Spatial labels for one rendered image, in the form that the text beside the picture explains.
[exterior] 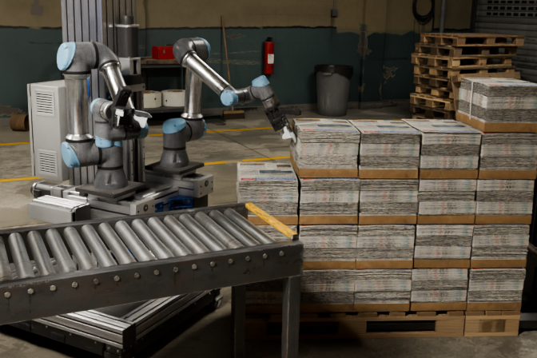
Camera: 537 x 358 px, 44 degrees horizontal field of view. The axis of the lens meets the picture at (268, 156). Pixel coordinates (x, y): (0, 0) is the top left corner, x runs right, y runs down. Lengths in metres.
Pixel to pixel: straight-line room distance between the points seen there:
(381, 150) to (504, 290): 0.99
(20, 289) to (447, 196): 2.05
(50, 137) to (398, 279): 1.85
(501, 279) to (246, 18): 7.28
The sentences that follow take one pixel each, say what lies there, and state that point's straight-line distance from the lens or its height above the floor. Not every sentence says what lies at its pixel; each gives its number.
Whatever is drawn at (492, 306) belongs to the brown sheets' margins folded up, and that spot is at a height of 0.17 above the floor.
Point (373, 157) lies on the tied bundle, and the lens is 3.22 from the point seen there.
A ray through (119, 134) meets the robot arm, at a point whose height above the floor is 1.11.
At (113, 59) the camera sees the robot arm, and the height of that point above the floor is 1.39.
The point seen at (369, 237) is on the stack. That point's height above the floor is 0.54.
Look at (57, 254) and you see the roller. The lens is 2.40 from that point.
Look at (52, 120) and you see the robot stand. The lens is 3.42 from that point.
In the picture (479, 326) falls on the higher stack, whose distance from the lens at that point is 3.69.
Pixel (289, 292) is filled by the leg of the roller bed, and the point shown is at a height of 0.62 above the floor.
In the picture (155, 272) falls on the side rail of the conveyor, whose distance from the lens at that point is 2.24.
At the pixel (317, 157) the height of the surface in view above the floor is 0.94.
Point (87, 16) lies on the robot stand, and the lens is 3.26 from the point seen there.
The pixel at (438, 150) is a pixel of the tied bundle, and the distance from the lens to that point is 3.30.
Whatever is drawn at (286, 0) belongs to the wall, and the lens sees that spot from 10.47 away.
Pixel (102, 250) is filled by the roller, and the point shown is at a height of 0.80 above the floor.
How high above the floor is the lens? 1.63
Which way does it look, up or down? 13 degrees down
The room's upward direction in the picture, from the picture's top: 1 degrees clockwise
